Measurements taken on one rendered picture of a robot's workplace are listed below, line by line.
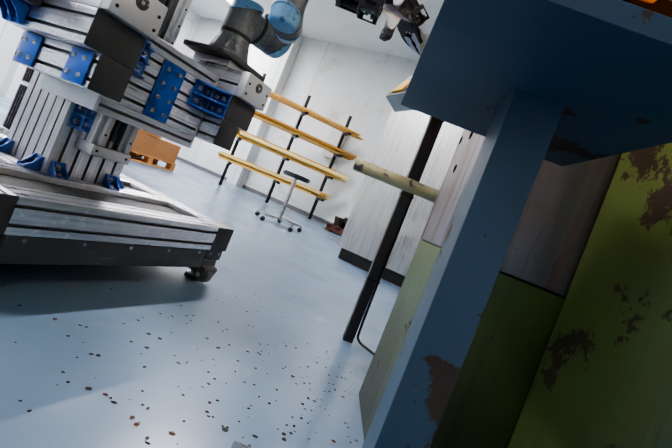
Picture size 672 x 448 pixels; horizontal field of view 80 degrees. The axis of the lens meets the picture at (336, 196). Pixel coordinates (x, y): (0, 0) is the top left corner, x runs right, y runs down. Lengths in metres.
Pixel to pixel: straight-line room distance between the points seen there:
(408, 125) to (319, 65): 5.77
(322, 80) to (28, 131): 7.95
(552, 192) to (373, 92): 7.84
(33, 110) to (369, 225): 2.79
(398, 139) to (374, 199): 0.60
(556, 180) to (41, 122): 1.43
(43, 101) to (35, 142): 0.13
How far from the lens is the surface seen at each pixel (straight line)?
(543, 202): 0.84
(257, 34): 1.64
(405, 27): 1.47
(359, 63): 9.01
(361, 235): 3.74
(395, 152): 3.79
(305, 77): 9.43
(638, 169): 0.85
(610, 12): 0.40
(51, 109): 1.54
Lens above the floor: 0.47
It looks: 1 degrees up
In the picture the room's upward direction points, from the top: 22 degrees clockwise
